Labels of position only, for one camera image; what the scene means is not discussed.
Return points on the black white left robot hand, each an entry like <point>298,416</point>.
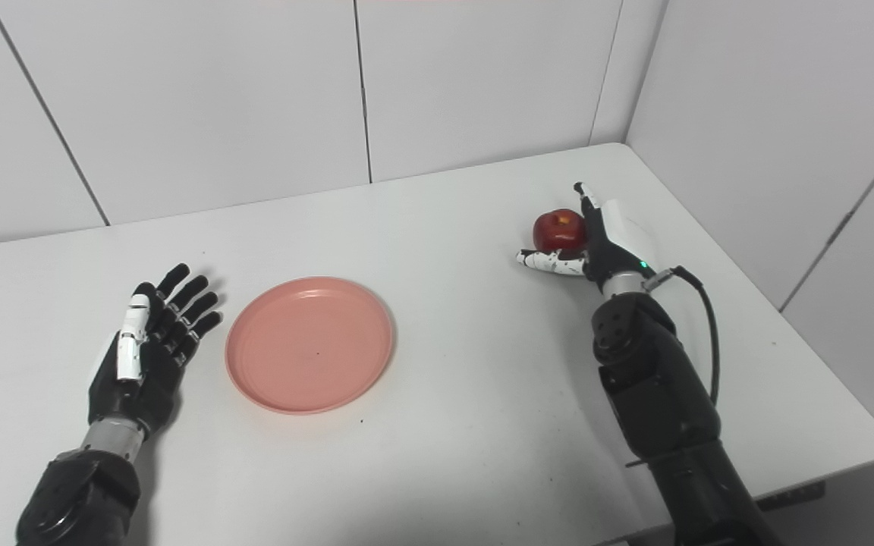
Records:
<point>130,398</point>

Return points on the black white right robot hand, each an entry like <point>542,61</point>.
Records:
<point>608,254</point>

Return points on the red apple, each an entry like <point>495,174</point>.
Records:
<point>557,229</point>

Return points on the pink round plate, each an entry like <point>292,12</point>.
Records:
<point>308,345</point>

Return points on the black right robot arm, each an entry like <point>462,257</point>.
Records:
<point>657,394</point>

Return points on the black table frame bar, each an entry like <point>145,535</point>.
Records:
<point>790,497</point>

